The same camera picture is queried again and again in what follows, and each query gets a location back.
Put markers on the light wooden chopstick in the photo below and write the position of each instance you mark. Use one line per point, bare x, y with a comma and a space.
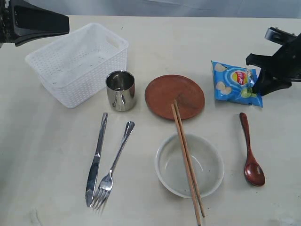
192, 190

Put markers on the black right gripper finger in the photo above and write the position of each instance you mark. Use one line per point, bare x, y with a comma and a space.
273, 79

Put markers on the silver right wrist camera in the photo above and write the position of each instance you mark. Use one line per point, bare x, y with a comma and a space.
278, 36

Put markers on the white ceramic bowl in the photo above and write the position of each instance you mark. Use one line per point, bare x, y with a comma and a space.
207, 163

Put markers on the silver table knife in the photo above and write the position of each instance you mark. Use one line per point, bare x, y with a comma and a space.
92, 176

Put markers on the white perforated plastic basket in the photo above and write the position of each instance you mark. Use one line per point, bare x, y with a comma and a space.
74, 67

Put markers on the brown round plate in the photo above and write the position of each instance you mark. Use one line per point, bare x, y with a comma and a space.
162, 91

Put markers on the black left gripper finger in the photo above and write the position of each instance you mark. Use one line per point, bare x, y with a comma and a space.
27, 22

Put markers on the dark red wooden spoon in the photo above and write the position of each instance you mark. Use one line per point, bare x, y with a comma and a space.
252, 170

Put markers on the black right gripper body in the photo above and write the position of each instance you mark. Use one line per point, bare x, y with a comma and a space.
288, 55

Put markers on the blue chips bag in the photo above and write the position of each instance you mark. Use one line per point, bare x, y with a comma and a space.
234, 84

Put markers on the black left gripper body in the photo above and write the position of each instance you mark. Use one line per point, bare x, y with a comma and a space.
5, 22

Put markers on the stainless steel cup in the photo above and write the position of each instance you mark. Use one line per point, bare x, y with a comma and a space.
120, 86

